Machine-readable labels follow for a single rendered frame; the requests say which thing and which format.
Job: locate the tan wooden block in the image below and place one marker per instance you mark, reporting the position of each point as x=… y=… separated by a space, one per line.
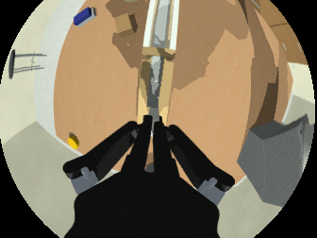
x=124 y=25

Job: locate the yellow short cylinder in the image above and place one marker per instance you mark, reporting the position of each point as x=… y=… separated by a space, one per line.
x=73 y=142

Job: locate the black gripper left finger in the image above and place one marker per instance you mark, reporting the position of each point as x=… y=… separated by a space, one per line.
x=104 y=156

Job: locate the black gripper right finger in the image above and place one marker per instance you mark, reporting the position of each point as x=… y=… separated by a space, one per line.
x=211 y=181

